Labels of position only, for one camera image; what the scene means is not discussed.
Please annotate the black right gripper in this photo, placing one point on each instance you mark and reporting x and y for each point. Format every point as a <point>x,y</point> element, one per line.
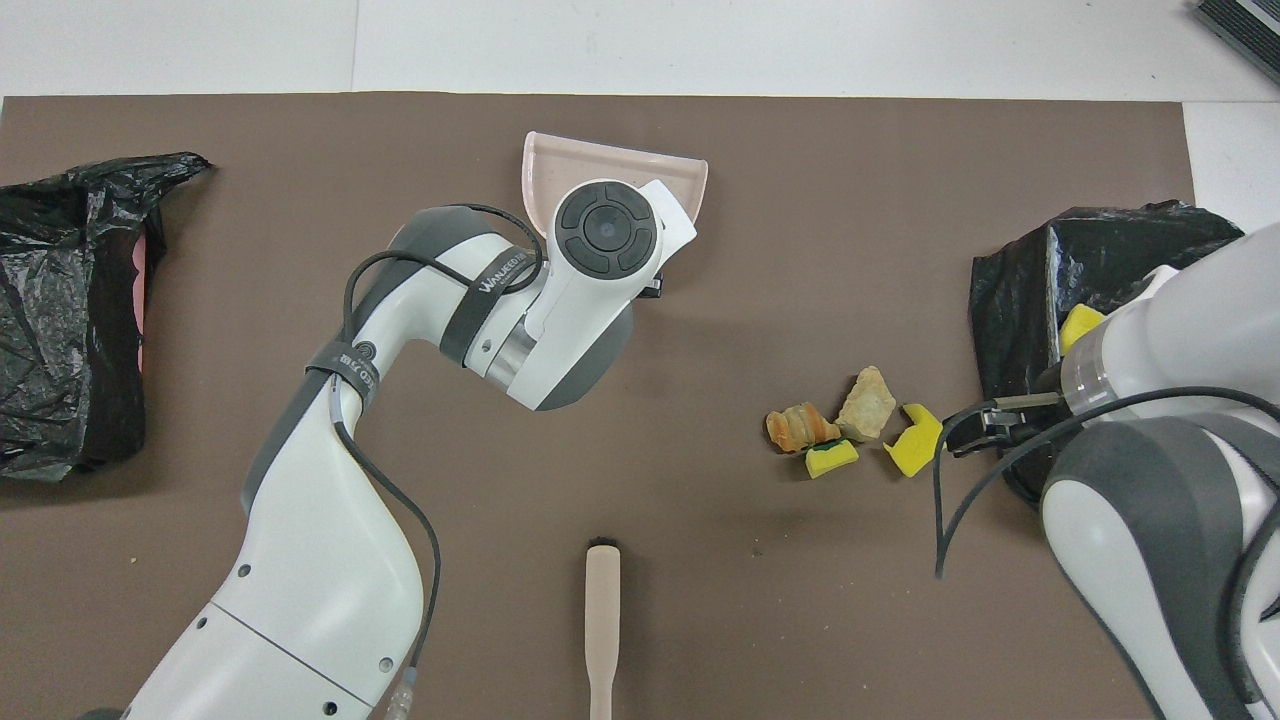
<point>1015,425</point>

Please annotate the notched yellow sponge piece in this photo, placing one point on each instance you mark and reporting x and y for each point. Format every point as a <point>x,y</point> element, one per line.
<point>915,450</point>

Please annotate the pale bread piece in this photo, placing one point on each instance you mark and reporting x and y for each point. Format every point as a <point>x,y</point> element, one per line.
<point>866,405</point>

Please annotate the small yellow green sponge piece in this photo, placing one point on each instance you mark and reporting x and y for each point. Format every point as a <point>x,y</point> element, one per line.
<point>830,460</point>

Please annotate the large yellow green sponge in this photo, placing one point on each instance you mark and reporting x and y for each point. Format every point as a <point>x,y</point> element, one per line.
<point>1078,325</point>

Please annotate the beige plastic dustpan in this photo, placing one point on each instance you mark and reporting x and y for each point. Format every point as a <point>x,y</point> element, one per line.
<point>560,160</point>

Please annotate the orange toasted bread piece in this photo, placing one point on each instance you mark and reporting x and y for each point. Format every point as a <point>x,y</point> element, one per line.
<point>798,427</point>

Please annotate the beige hand brush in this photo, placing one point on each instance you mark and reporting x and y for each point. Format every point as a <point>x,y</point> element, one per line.
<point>602,610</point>

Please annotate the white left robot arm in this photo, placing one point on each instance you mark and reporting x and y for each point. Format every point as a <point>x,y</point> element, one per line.
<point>320,560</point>

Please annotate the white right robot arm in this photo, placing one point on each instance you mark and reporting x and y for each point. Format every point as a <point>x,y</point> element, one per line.
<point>1150,520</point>

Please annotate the black bag lined pink bin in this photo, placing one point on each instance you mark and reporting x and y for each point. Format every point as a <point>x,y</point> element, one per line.
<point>60,330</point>

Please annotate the brown table mat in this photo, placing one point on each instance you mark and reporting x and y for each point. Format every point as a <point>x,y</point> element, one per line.
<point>800,600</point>

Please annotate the dark grey ribbed panel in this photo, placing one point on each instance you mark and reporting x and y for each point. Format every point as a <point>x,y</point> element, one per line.
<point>1245,30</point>

